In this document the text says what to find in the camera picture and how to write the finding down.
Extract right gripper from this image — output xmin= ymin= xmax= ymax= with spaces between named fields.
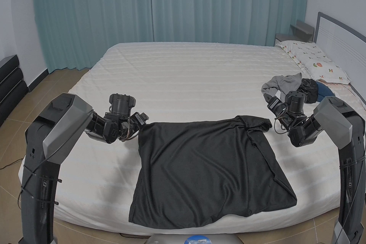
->
xmin=266 ymin=95 xmax=287 ymax=118

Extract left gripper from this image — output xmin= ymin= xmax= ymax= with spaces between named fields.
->
xmin=132 ymin=112 xmax=150 ymax=130

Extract black T-shirt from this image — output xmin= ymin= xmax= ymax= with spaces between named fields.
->
xmin=128 ymin=115 xmax=298 ymax=230

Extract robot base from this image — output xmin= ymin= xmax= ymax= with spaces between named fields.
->
xmin=144 ymin=233 xmax=242 ymax=244

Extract grey garment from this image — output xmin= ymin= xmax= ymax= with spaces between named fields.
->
xmin=261 ymin=72 xmax=303 ymax=100

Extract black shiny garment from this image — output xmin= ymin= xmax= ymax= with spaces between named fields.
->
xmin=297 ymin=78 xmax=319 ymax=104

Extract dark blue garment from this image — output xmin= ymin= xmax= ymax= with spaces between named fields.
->
xmin=315 ymin=81 xmax=336 ymax=100

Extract white printed pillow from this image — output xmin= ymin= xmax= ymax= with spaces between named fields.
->
xmin=276 ymin=40 xmax=352 ymax=85

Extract bed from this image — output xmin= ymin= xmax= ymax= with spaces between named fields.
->
xmin=18 ymin=11 xmax=366 ymax=238

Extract grey bedside table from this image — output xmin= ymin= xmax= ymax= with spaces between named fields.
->
xmin=275 ymin=19 xmax=315 ymax=44

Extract black chest of drawers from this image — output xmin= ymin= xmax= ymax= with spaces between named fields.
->
xmin=0 ymin=54 xmax=28 ymax=127

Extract black cable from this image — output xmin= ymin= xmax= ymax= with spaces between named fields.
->
xmin=0 ymin=158 xmax=23 ymax=170

